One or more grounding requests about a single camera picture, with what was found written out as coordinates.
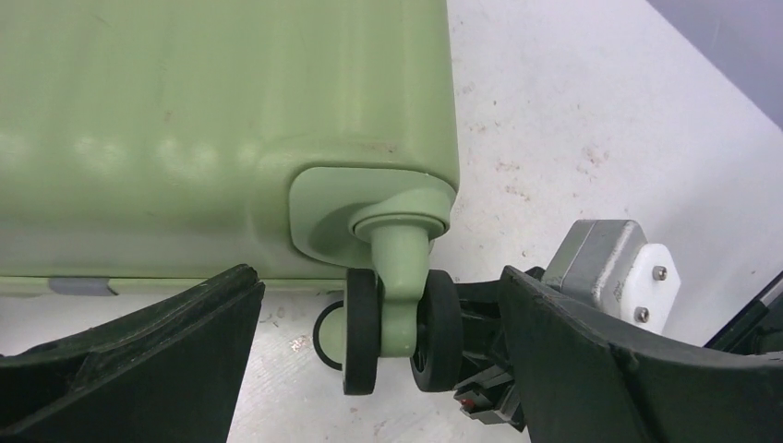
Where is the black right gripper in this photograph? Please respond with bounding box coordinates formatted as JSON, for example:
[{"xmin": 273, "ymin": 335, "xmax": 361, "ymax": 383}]
[{"xmin": 453, "ymin": 267, "xmax": 545, "ymax": 432}]

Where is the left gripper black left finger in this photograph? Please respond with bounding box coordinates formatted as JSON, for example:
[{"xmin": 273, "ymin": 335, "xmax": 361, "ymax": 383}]
[{"xmin": 1, "ymin": 265, "xmax": 265, "ymax": 442}]

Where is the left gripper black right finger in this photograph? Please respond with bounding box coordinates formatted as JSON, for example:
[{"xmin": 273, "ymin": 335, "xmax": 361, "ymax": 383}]
[{"xmin": 498, "ymin": 266, "xmax": 782, "ymax": 442}]

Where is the green suitcase with blue lining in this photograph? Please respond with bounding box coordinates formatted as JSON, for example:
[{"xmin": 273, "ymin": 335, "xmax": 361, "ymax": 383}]
[{"xmin": 1, "ymin": 1, "xmax": 463, "ymax": 395}]

